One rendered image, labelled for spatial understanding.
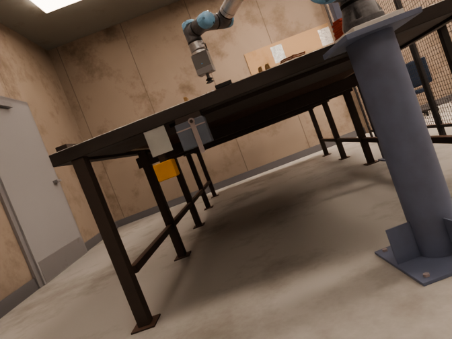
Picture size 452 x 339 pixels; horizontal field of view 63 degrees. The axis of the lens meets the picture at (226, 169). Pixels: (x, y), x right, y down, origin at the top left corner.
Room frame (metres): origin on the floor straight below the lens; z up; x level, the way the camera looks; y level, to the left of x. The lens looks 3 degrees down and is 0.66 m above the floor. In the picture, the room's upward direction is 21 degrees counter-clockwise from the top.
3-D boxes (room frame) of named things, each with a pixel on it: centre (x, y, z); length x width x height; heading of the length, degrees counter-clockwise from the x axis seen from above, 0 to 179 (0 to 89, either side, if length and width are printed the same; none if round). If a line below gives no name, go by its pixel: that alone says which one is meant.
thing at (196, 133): (1.67, 0.08, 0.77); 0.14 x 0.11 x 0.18; 86
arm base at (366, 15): (1.36, -0.66, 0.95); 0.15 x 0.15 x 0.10
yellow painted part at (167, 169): (1.68, 0.26, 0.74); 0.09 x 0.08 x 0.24; 86
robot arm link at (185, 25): (1.87, -0.08, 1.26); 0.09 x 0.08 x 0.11; 38
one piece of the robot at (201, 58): (1.88, -0.09, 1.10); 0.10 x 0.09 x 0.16; 166
